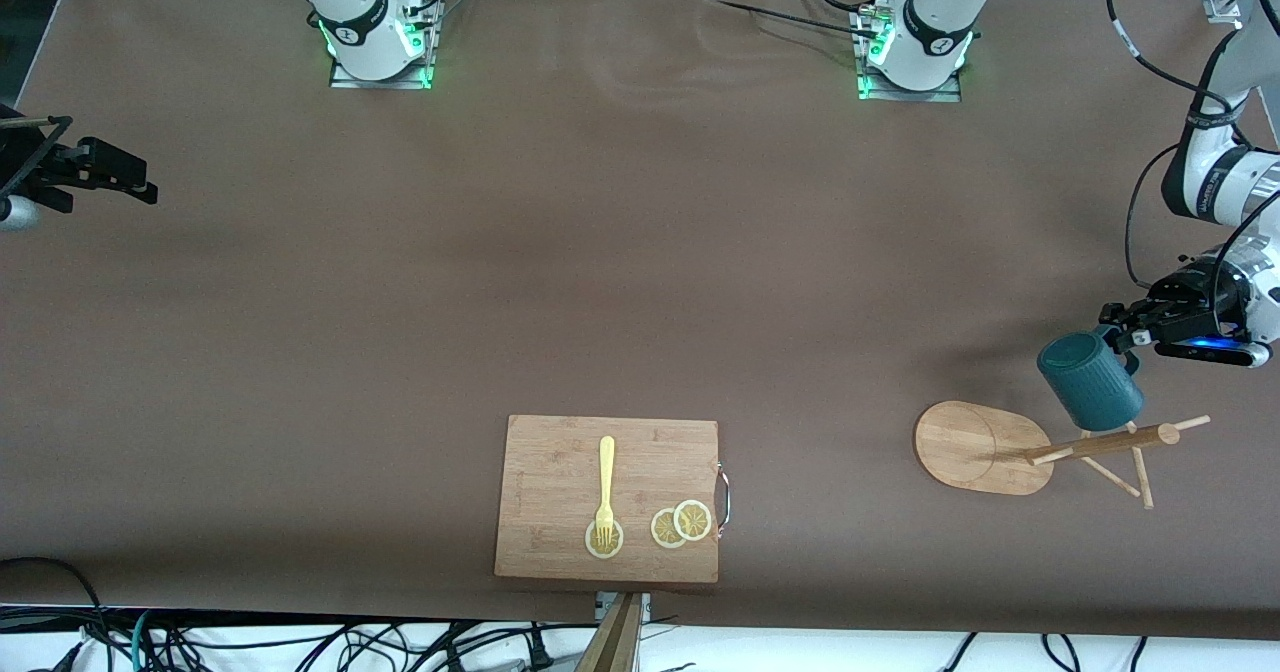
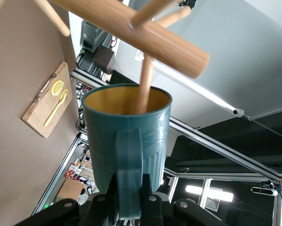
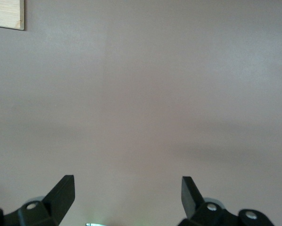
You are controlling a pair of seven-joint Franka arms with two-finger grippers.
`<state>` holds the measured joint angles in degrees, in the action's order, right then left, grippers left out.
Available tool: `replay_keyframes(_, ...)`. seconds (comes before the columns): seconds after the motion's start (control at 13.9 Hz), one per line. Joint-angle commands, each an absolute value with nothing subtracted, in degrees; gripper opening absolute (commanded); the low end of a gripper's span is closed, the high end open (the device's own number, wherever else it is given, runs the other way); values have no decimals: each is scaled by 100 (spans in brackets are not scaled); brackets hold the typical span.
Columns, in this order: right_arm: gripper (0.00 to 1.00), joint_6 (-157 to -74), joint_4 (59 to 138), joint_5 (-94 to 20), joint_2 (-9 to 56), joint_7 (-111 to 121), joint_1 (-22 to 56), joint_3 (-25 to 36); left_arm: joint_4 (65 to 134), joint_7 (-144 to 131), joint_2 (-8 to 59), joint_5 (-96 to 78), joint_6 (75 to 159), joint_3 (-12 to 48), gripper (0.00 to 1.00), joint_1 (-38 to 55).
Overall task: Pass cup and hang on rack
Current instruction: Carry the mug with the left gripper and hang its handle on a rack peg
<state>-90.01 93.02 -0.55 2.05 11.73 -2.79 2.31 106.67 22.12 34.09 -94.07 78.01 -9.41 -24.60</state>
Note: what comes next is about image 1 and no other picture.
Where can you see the wooden mug rack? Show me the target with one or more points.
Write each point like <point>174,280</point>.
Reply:
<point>970,447</point>

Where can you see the metal bracket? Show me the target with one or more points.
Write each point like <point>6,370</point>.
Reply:
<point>603,607</point>

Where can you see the teal ribbed mug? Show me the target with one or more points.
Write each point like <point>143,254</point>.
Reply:
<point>1085,382</point>

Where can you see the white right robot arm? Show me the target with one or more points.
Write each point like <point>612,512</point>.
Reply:
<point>350,12</point>

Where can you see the yellow plastic fork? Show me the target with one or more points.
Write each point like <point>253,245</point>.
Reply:
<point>606,472</point>

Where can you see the lemon slice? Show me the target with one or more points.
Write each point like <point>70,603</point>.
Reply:
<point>616,548</point>
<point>692,520</point>
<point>662,530</point>

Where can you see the brown table cover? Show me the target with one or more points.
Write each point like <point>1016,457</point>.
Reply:
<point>640,202</point>

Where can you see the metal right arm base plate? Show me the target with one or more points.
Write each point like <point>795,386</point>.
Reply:
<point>345,81</point>

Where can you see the bamboo cutting board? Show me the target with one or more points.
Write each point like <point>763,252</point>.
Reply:
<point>550,492</point>

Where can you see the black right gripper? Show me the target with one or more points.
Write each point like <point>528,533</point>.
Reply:
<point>62,165</point>

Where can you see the wooden post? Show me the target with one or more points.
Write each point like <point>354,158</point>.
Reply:
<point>612,647</point>

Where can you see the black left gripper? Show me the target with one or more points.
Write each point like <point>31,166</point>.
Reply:
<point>1187,299</point>

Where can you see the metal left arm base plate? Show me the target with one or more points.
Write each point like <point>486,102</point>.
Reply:
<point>945,95</point>

